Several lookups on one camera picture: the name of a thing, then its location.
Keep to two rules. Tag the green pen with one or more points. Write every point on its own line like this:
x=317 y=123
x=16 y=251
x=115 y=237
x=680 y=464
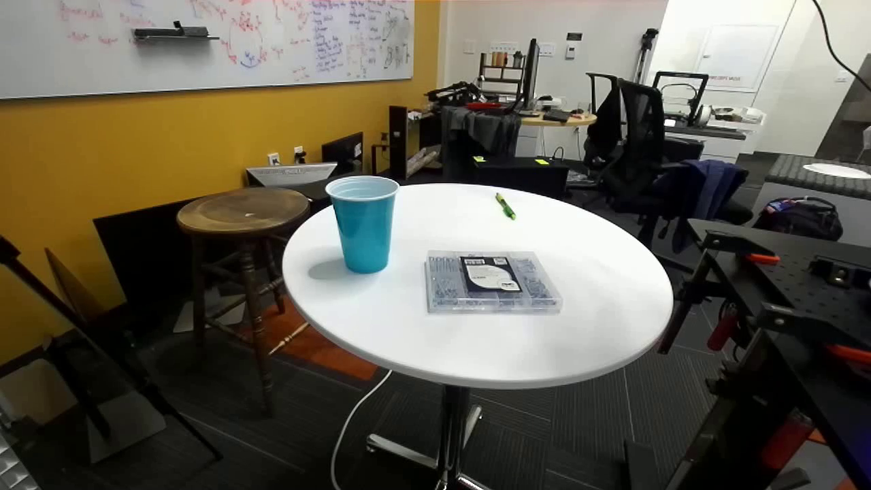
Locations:
x=506 y=207

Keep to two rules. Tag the blue plastic cup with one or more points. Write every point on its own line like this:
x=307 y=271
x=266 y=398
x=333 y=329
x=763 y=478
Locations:
x=363 y=210

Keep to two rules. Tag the hard drive in clear case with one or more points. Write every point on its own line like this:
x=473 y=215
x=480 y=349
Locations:
x=489 y=283

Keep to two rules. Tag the metal table base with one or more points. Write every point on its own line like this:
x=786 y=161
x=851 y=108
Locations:
x=458 y=423

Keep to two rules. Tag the white tray on shelf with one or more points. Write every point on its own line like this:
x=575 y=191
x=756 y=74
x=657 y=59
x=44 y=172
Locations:
x=289 y=174

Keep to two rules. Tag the round wooden stool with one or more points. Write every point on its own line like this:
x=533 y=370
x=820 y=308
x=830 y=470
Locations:
x=236 y=237

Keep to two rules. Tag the black office chair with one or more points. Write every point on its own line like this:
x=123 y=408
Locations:
x=628 y=140

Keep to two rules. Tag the black computer monitor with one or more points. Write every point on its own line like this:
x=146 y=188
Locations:
x=530 y=74

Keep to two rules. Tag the black whiteboard eraser tray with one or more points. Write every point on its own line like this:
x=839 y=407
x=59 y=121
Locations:
x=175 y=34

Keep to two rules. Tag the black backpack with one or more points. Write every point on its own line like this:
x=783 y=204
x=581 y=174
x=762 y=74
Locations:
x=807 y=215

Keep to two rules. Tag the black workbench with clamps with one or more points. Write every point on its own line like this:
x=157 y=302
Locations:
x=804 y=312

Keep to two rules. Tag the wall whiteboard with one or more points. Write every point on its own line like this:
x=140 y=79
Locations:
x=115 y=48

